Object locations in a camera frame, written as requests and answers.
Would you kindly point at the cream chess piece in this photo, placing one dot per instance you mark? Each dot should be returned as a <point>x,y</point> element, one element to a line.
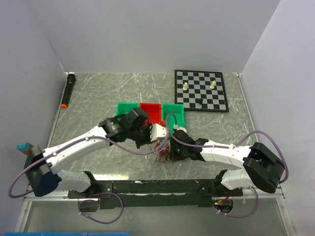
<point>185,86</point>
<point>213,84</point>

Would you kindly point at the left cream chess piece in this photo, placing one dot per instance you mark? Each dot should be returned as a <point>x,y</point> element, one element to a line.
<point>185,86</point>

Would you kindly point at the green plastic bin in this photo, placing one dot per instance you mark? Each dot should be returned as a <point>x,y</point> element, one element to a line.
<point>176,109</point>
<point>125,108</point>

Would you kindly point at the blue and orange toy block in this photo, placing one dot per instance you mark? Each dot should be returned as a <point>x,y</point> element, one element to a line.
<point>24,147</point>

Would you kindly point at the aluminium frame rail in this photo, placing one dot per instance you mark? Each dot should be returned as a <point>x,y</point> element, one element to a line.
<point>254,214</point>

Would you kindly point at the right green plastic bin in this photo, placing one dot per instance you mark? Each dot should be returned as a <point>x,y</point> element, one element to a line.
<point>176,109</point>

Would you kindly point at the right cream chess piece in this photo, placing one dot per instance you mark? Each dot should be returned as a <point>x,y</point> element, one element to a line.
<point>213,84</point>

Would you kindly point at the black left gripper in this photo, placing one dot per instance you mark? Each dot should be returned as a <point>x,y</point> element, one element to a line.
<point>147,140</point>

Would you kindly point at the black and white chessboard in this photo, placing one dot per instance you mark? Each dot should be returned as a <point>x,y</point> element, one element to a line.
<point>214,100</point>

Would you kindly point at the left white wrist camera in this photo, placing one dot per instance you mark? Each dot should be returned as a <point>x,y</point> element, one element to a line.
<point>158,132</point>

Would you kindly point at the left green plastic bin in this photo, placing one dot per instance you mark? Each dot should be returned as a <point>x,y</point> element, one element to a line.
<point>125,108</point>

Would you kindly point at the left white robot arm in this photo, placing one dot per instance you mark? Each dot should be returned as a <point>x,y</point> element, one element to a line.
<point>44,168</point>

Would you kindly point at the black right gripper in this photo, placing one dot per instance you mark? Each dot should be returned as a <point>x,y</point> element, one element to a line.
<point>173,156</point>

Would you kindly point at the black marker orange cap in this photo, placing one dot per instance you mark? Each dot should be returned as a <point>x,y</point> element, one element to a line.
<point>70,82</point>

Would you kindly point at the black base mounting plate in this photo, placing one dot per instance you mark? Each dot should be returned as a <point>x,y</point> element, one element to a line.
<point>156,193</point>

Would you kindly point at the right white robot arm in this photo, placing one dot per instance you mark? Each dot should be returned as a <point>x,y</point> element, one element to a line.
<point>257,166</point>

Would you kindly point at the red plastic bin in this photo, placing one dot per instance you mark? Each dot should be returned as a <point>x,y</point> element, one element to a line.
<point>154,111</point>

